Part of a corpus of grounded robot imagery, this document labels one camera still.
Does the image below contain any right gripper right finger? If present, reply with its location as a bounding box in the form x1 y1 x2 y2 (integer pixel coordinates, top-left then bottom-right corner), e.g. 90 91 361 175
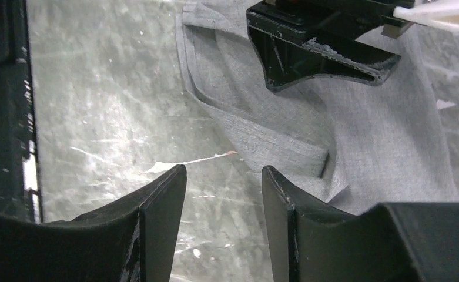
262 166 459 281

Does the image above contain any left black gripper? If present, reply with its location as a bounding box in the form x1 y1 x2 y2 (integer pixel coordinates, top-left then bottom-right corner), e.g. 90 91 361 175
246 0 414 93

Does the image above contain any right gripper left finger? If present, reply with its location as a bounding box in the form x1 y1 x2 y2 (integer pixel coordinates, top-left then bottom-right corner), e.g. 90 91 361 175
0 164 187 281

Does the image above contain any grey cloth napkin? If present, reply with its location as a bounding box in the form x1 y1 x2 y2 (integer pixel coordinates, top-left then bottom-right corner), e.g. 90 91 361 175
176 1 459 214

